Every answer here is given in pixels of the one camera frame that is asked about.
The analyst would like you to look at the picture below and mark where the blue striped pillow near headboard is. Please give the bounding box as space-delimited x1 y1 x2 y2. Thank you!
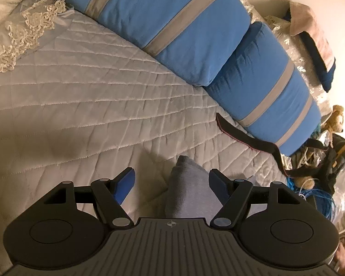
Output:
65 0 250 86

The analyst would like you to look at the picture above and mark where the pink and navy cushion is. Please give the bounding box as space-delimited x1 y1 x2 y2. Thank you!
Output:
284 1 336 92

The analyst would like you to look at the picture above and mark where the blue striped pillow far side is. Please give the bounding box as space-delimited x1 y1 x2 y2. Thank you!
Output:
206 21 321 156

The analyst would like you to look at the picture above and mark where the person's right hand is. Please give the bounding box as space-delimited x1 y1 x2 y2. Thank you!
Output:
334 242 345 276

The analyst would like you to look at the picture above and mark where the grey cloth garment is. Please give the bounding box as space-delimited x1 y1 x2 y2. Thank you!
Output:
164 154 267 219

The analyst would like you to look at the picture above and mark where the brown teddy bear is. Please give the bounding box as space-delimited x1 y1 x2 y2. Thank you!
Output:
294 105 344 190

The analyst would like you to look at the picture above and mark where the white quilted bedspread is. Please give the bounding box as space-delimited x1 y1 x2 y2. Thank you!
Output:
0 11 284 274

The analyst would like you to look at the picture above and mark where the white lace-trimmed pillow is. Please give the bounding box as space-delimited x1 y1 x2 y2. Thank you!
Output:
0 0 75 73

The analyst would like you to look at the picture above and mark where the black strap with red edge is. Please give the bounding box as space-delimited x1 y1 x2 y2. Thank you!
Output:
215 112 328 179

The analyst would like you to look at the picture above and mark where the blue cable bundle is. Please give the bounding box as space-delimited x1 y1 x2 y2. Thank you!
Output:
285 176 337 222

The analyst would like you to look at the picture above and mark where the dark green jacket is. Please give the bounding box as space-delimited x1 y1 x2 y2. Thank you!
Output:
290 133 345 195

